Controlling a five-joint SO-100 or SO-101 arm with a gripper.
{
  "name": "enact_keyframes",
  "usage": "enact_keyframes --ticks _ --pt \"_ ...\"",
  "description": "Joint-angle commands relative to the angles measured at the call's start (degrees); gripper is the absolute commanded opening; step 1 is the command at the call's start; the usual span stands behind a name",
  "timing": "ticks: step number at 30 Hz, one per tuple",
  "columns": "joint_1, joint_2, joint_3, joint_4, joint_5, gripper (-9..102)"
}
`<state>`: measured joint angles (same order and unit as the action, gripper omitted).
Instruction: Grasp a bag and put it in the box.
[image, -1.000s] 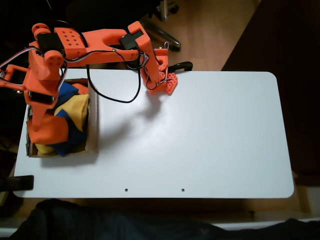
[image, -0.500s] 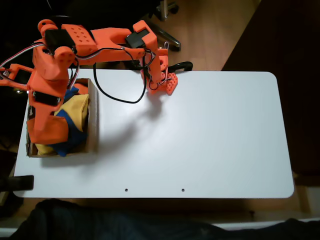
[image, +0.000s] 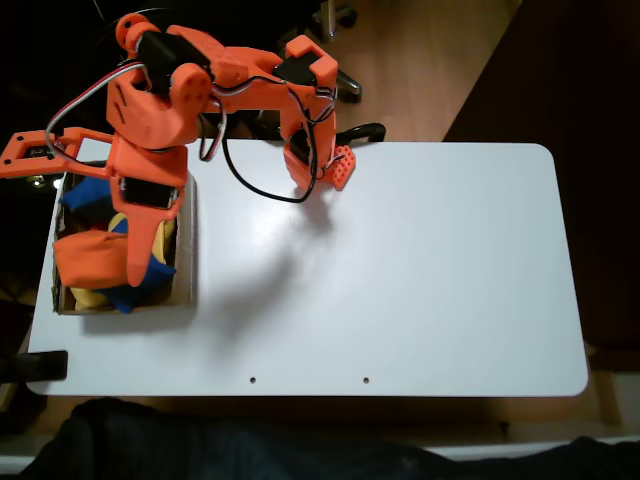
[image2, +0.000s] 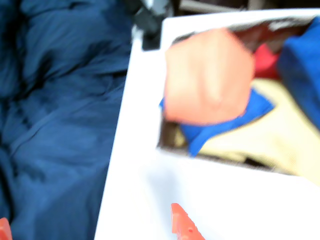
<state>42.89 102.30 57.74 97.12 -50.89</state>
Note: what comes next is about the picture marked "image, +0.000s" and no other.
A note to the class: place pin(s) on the orange bean bag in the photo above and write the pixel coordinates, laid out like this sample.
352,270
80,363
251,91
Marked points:
90,260

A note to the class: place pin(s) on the yellow bean bag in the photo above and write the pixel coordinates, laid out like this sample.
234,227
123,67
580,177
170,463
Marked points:
87,297
165,237

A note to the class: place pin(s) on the large blue bean bag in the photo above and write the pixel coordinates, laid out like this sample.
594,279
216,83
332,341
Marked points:
160,272

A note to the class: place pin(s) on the brown cardboard box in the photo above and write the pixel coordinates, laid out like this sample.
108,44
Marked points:
186,260

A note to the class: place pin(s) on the small blue bean bag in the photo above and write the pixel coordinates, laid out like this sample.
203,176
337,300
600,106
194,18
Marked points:
82,197

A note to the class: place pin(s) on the small shiny metal object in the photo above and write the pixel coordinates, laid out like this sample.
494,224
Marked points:
37,183

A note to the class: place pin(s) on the black table clamp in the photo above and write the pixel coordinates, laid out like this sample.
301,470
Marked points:
40,365

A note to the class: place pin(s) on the person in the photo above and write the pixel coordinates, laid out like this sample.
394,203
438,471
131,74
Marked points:
200,445

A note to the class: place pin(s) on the metal office chair base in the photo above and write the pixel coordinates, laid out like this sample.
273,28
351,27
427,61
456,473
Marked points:
332,15

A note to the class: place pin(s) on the orange camera mount with camera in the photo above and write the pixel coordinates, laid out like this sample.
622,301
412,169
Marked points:
35,155

